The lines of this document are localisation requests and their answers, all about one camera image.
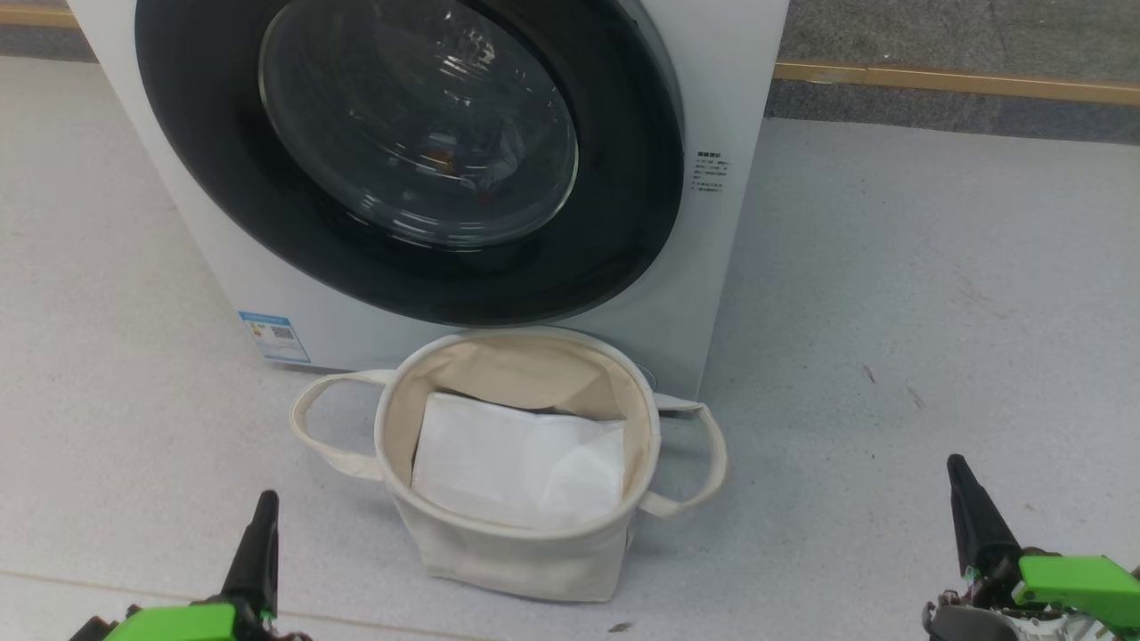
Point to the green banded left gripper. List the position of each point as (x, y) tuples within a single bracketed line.
[(178, 623)]

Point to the washing machine glass door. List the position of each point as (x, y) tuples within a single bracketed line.
[(614, 223)]

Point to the white cloth basket liner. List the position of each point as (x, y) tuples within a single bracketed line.
[(508, 454)]

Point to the cream canvas laundry basket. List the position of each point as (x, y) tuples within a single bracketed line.
[(525, 556)]

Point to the white front-load washing machine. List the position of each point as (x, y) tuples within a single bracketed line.
[(730, 53)]

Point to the blue energy label sticker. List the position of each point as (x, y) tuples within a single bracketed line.
[(274, 336)]

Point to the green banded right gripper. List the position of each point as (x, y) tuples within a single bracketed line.
[(1082, 583)]

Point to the small printed text label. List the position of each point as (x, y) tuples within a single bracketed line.
[(712, 171)]

